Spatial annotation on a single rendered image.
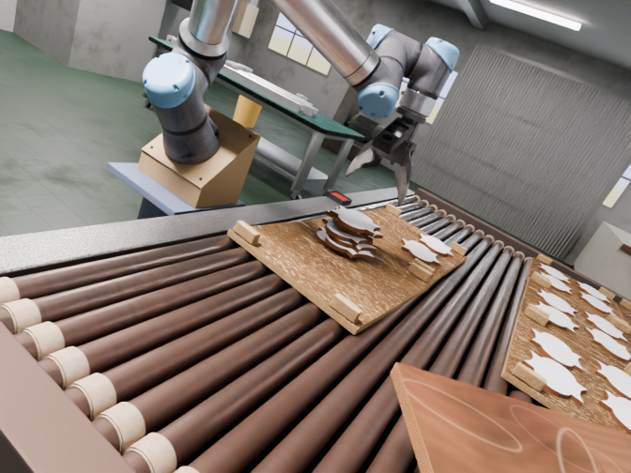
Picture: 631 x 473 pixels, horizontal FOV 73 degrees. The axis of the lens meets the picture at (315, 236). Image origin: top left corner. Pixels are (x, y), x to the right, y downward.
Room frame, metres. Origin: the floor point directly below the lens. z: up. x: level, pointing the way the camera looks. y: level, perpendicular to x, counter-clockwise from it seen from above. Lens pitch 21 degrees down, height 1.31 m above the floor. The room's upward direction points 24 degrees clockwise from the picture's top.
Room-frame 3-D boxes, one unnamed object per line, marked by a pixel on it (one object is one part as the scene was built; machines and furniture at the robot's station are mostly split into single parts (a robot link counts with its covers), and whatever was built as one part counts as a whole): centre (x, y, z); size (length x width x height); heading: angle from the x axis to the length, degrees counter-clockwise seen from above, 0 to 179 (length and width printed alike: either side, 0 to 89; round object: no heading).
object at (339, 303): (0.69, -0.10, 0.95); 0.06 x 0.02 x 0.03; 63
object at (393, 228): (1.31, -0.26, 0.93); 0.41 x 0.35 x 0.02; 154
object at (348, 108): (8.22, 0.07, 0.98); 1.20 x 1.17 x 1.95; 158
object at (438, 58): (1.02, -0.08, 1.39); 0.09 x 0.08 x 0.11; 98
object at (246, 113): (6.67, 1.78, 0.34); 0.42 x 0.42 x 0.69
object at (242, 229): (0.81, 0.13, 0.95); 0.06 x 0.02 x 0.03; 63
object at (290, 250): (0.92, -0.07, 0.93); 0.41 x 0.35 x 0.02; 153
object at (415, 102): (1.02, -0.08, 1.32); 0.08 x 0.08 x 0.05
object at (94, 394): (1.21, -0.21, 0.90); 1.95 x 0.05 x 0.05; 157
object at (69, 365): (1.23, -0.16, 0.90); 1.95 x 0.05 x 0.05; 157
